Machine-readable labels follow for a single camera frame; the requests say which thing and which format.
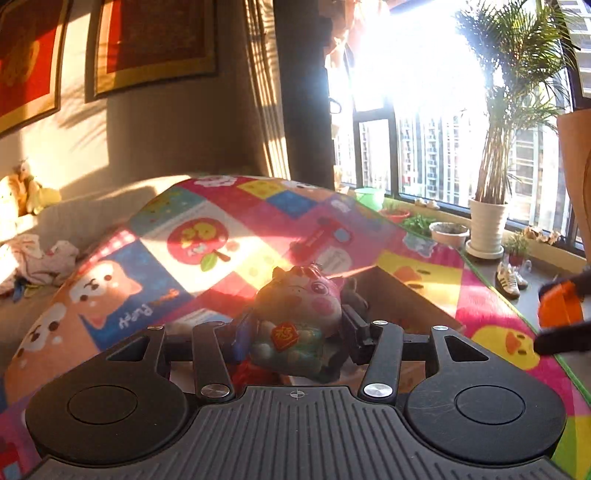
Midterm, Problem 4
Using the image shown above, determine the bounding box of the orange toy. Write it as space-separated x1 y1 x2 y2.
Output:
538 282 583 328

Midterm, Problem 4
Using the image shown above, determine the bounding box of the pink pig figurine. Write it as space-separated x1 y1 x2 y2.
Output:
249 264 348 383

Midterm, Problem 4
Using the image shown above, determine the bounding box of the pink cardboard box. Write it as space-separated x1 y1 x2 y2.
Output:
165 264 465 395

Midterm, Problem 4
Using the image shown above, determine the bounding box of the white sneaker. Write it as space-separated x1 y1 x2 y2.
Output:
495 262 529 300

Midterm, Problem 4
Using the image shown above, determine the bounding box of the colourful cartoon play mat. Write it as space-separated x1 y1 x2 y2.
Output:
1 176 590 479

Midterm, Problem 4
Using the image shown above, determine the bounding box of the small grey plant pot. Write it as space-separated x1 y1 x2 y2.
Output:
429 222 470 249

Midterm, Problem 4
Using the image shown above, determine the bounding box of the green plastic bucket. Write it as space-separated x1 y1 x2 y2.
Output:
355 187 386 211

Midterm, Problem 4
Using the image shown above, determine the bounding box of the pink crumpled cloth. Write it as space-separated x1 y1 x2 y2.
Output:
1 234 79 295

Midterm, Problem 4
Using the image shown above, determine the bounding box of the yellow plush toy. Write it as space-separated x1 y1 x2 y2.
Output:
16 160 62 215

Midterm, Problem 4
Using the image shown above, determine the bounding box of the potted palm plant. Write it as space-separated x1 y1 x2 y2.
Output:
457 1 575 260

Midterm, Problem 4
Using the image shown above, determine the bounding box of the tiger plush toy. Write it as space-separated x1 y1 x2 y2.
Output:
1 174 27 233

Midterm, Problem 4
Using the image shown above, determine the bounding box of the red gold framed picture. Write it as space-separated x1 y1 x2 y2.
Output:
1 0 72 136

